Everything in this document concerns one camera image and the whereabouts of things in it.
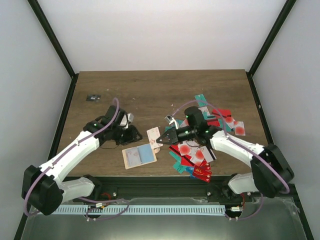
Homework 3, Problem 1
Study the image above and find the red VIP card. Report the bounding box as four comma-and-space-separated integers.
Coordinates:
191, 166, 212, 183

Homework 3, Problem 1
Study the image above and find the white card red dot right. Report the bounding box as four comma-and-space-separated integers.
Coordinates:
233, 121, 246, 136

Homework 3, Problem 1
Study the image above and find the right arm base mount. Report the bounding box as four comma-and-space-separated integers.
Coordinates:
206, 181, 247, 204

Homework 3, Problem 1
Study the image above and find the black frame rail front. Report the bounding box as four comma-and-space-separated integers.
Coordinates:
32, 176, 296, 201

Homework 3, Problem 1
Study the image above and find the light blue slotted cable duct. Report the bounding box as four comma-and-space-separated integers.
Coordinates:
53, 204, 226, 216

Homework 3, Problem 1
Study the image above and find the purple cable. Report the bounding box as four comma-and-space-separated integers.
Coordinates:
23, 97, 120, 217
172, 99, 291, 196

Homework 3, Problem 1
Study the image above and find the small black card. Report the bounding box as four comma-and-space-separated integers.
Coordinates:
86, 94, 101, 102

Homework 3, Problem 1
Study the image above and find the beige card holder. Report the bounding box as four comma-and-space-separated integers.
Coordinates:
122, 144, 160, 170

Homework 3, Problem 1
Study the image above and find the teal VIP card front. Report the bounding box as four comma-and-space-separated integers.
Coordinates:
173, 161, 186, 174

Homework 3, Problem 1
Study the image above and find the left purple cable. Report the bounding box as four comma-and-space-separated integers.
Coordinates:
23, 97, 120, 217

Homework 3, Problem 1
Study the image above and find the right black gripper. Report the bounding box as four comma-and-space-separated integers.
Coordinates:
156, 126, 197, 146

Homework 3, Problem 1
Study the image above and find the white striped card in pile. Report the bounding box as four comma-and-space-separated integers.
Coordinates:
199, 146, 217, 163

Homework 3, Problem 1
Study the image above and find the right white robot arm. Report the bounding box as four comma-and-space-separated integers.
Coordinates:
156, 123, 294, 202

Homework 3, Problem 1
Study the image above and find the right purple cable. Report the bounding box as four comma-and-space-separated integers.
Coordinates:
172, 99, 291, 196

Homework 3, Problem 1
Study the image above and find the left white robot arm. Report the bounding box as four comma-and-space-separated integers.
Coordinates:
22, 113, 142, 217

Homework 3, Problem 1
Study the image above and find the far red card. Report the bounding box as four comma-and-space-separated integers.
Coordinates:
211, 108, 234, 123

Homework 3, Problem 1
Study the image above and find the white card red pattern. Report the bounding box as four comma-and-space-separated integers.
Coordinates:
146, 127, 161, 150

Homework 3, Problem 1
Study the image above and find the white card red circle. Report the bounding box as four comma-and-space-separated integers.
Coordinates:
177, 140, 200, 156

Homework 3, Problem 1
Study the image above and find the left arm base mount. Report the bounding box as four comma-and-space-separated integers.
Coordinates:
72, 175, 118, 204

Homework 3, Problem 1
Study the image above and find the far teal card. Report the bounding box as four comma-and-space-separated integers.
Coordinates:
194, 94, 208, 107

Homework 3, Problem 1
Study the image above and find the red card black stripe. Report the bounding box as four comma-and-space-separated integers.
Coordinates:
180, 156, 195, 167

